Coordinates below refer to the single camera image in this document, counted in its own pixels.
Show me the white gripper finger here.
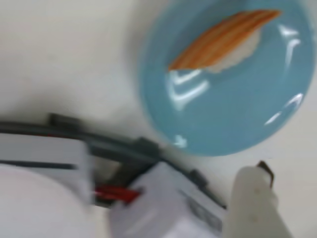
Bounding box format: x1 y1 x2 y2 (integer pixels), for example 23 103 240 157
222 160 295 238

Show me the white round plate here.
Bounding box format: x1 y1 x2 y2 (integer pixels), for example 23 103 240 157
0 165 96 238

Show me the white toy train wagon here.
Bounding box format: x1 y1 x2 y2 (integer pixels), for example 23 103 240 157
95 161 225 238
0 132 96 206

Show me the orange striped nigiri sushi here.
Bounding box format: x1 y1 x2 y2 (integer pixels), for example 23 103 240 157
168 9 282 74

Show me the gray circular toy track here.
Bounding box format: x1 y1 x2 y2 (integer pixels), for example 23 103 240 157
0 113 227 209

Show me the blue round dish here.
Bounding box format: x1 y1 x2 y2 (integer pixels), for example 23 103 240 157
138 0 317 157

